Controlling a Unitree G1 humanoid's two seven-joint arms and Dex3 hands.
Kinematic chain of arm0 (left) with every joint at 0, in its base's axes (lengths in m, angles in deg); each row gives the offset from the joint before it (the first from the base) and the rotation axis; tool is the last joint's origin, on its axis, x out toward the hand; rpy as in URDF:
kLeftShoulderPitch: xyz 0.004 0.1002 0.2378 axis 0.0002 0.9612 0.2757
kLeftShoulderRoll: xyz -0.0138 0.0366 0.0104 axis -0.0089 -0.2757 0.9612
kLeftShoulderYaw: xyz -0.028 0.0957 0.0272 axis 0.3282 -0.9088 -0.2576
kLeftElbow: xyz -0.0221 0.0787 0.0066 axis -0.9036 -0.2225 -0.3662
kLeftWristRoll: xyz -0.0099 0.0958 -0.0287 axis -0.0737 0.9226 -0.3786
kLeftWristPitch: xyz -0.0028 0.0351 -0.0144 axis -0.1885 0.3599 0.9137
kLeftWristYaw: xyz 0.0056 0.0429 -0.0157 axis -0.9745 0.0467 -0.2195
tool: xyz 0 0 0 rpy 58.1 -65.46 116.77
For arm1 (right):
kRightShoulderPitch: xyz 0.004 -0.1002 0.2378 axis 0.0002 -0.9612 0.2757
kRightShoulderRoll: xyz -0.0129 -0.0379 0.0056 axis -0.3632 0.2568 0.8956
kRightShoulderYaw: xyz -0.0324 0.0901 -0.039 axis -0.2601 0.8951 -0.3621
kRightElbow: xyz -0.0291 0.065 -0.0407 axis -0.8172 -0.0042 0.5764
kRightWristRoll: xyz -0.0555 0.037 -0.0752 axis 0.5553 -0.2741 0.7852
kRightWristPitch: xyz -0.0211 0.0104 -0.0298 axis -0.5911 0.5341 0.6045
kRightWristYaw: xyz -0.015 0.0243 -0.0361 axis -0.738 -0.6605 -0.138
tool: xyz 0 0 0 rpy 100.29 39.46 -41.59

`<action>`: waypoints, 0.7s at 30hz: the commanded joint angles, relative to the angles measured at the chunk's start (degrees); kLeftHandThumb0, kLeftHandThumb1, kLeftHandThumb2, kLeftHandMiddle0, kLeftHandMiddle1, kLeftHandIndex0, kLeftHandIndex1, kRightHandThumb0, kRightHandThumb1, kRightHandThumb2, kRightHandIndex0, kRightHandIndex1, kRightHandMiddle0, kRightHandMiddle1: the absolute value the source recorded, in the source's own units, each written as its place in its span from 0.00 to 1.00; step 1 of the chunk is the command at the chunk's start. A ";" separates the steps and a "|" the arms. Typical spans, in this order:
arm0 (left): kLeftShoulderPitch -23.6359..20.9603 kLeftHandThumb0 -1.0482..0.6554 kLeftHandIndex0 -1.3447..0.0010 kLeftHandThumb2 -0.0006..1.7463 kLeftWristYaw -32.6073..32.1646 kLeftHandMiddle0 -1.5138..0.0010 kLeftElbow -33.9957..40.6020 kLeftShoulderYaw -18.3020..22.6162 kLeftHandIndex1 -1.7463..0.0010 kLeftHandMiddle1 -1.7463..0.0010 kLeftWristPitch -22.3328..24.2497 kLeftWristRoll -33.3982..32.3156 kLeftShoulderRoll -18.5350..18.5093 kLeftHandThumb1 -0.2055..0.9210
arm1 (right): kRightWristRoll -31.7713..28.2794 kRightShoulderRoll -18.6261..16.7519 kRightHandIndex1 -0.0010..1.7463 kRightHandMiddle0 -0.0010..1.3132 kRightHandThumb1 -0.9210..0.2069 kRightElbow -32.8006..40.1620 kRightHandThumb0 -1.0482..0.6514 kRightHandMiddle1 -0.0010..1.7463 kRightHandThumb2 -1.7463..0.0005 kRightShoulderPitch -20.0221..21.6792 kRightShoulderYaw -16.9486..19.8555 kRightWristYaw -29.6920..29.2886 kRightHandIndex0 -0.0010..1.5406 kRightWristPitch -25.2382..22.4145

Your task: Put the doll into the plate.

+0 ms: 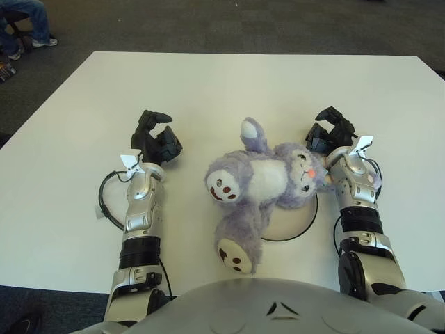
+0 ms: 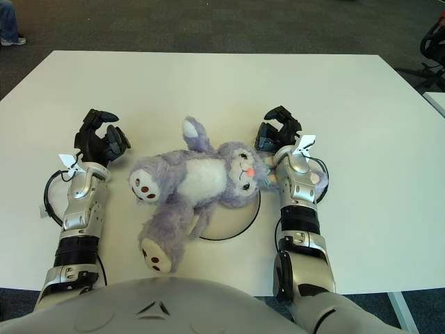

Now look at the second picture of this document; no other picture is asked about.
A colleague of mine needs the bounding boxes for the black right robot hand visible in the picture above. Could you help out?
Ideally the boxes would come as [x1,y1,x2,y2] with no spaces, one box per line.
[254,106,302,153]

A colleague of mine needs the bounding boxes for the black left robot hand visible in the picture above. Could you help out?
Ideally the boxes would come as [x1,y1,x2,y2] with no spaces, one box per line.
[73,109,131,168]

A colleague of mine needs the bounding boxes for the purple plush bunny doll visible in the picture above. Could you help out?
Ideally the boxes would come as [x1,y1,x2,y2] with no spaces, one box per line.
[128,116,330,274]

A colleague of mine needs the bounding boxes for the white plate with black rim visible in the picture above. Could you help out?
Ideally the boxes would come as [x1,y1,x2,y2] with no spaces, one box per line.
[200,191,261,241]

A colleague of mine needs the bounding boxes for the white right wrist tag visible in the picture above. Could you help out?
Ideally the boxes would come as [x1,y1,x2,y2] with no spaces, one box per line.
[293,134,317,157]

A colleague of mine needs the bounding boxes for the white wrist tag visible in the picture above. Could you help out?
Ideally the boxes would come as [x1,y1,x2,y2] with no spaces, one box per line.
[293,134,317,157]
[58,152,88,173]

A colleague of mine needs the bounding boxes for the white left wrist tag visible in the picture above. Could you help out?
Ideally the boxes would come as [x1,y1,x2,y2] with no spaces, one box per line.
[58,152,88,173]

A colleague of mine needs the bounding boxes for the person leg in jeans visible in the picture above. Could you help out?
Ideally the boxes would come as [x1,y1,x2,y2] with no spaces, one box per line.
[0,0,19,39]

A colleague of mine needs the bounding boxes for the white neighbouring table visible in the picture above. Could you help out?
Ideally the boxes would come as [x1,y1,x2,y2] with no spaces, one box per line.
[423,90,445,118]

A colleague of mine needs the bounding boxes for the black office chair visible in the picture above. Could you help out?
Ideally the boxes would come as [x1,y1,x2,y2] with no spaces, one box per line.
[399,22,445,88]

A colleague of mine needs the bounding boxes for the grey robot torso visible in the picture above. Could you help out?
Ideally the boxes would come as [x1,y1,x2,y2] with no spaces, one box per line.
[0,278,303,334]

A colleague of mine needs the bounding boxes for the white table leg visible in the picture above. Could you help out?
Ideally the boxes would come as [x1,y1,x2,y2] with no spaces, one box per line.
[387,292,420,334]

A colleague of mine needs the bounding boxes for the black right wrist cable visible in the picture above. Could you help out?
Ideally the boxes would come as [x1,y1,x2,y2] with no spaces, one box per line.
[309,156,330,203]

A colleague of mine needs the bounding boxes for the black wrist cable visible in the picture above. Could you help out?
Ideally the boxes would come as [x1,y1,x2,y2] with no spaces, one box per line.
[43,170,70,225]
[309,156,330,203]

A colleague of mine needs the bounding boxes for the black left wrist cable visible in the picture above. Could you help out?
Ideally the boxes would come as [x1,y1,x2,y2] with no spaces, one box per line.
[43,170,70,225]

